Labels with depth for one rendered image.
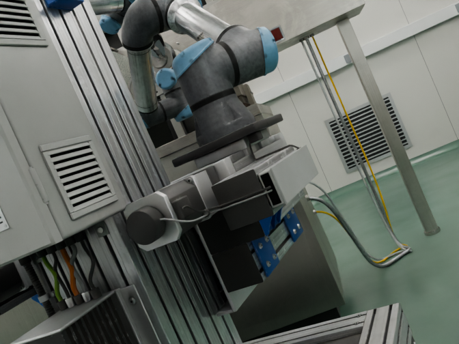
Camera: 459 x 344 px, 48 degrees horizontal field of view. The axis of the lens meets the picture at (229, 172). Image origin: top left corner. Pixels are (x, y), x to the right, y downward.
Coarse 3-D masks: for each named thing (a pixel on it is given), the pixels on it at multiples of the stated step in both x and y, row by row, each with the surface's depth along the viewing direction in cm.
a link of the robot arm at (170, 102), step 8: (176, 88) 185; (168, 96) 186; (176, 96) 185; (184, 96) 187; (168, 104) 184; (176, 104) 185; (184, 104) 186; (168, 112) 184; (176, 112) 185; (184, 112) 186; (176, 120) 188
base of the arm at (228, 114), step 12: (216, 96) 120; (228, 96) 121; (192, 108) 123; (204, 108) 120; (216, 108) 120; (228, 108) 120; (240, 108) 121; (204, 120) 120; (216, 120) 119; (228, 120) 119; (240, 120) 119; (252, 120) 122; (204, 132) 120; (216, 132) 119; (228, 132) 118; (204, 144) 121
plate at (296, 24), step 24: (240, 0) 240; (264, 0) 239; (288, 0) 237; (312, 0) 236; (336, 0) 234; (360, 0) 233; (240, 24) 242; (264, 24) 240; (288, 24) 238; (312, 24) 237
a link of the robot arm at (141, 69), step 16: (144, 0) 152; (128, 16) 152; (144, 16) 151; (128, 32) 154; (144, 32) 153; (128, 48) 157; (144, 48) 158; (144, 64) 163; (144, 80) 168; (144, 96) 173; (144, 112) 178; (160, 112) 182
